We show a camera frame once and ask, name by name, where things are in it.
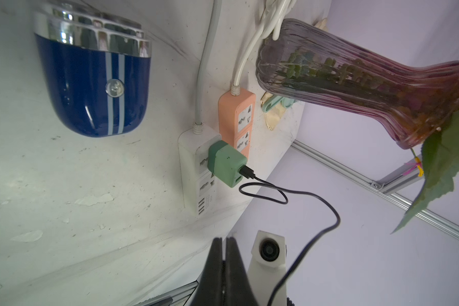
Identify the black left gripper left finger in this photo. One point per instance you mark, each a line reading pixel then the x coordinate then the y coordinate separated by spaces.
pixel 210 289

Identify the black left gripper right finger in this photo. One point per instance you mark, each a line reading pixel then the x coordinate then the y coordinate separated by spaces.
pixel 237 290

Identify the green usb charger adapter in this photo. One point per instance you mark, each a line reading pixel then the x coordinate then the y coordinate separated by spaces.
pixel 225 163

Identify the blue electric shaver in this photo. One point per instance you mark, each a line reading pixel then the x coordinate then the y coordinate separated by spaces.
pixel 96 67

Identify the white power strip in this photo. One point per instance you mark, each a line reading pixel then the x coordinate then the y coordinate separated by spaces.
pixel 199 185

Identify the beige wooden board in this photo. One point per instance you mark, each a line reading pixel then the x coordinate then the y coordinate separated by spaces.
pixel 273 117

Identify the orange power strip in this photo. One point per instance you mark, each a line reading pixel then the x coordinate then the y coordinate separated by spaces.
pixel 236 114

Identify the green brush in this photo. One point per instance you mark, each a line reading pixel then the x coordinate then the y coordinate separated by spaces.
pixel 270 101

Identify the purple glass vase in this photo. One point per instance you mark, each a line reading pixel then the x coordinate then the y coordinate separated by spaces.
pixel 310 65

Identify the sunflower bouquet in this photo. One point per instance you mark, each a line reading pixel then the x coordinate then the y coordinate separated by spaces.
pixel 440 164

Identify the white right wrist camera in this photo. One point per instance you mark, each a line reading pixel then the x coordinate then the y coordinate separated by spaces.
pixel 267 266

